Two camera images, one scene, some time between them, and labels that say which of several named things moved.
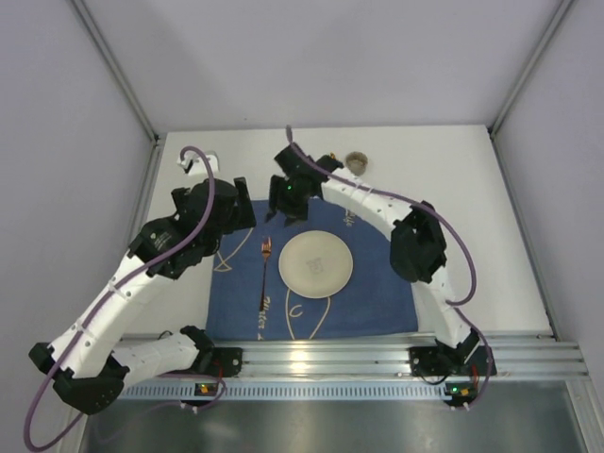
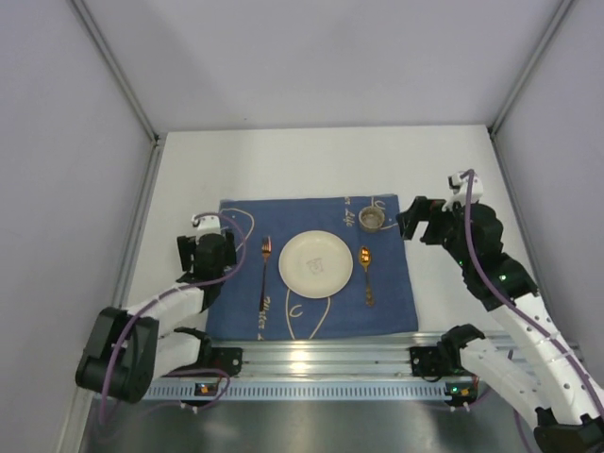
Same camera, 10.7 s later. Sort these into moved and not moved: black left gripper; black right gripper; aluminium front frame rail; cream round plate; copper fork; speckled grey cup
Moved: black right gripper; black left gripper; speckled grey cup
Not moved: cream round plate; aluminium front frame rail; copper fork
